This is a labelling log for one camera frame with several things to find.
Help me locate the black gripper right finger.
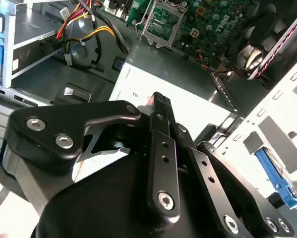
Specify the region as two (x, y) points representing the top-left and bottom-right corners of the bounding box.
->
(163, 95), (295, 238)

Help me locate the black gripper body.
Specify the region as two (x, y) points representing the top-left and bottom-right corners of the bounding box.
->
(32, 123), (213, 238)

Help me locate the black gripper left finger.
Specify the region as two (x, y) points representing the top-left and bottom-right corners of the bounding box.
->
(0, 91), (181, 223)

